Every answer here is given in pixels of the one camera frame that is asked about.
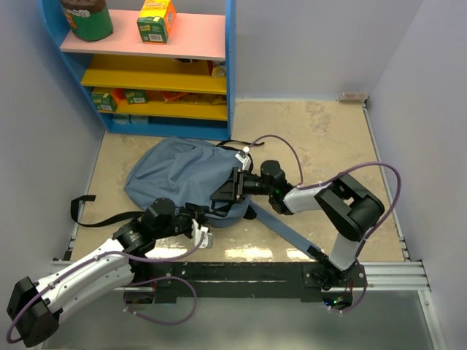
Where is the blue student backpack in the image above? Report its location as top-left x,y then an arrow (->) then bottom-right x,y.
69,136 -> 328,264

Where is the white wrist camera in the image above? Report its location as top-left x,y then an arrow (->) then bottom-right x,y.
191,219 -> 214,249
235,146 -> 252,171

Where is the white wall label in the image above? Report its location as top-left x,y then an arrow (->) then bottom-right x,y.
336,93 -> 368,104

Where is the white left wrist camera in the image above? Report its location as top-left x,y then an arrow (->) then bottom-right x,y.
191,219 -> 214,249

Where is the small green box on shelf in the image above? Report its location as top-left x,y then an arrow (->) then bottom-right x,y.
124,89 -> 148,104

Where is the light blue tissue pack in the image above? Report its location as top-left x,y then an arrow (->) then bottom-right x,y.
112,114 -> 131,125

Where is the blue shelf unit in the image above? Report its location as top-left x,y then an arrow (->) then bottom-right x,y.
38,1 -> 236,140

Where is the yellow green carton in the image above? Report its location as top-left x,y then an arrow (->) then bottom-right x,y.
136,0 -> 177,44

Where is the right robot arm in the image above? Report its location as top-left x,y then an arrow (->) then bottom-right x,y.
210,160 -> 385,289

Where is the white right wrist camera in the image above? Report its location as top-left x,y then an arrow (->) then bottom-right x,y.
235,146 -> 252,171

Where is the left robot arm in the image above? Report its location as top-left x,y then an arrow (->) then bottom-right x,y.
6,198 -> 209,348

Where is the green brown canister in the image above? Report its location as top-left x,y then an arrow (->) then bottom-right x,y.
60,0 -> 113,42

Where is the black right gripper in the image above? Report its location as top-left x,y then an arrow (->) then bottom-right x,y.
211,166 -> 274,202

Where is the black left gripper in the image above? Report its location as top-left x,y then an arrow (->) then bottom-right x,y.
155,202 -> 208,239

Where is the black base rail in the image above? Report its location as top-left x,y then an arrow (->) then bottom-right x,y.
129,262 -> 367,306

